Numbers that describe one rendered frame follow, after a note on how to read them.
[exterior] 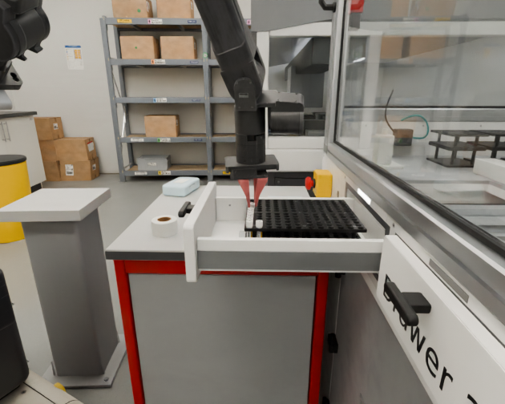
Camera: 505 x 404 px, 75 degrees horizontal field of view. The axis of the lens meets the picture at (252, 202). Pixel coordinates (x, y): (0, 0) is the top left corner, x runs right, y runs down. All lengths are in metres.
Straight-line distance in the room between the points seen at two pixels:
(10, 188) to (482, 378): 3.08
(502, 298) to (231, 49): 0.45
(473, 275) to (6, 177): 3.03
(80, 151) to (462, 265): 4.86
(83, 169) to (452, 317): 4.89
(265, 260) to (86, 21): 4.97
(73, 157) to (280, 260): 4.64
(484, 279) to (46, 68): 5.45
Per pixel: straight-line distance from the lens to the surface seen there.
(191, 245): 0.57
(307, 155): 1.48
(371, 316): 0.73
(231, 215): 0.81
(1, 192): 3.16
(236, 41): 0.55
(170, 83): 4.99
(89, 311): 1.50
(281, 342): 1.01
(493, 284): 0.37
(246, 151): 0.62
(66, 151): 5.11
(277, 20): 1.47
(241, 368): 1.07
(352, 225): 0.64
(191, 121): 4.95
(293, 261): 0.59
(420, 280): 0.45
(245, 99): 0.57
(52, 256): 1.43
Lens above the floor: 1.13
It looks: 18 degrees down
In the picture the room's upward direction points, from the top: straight up
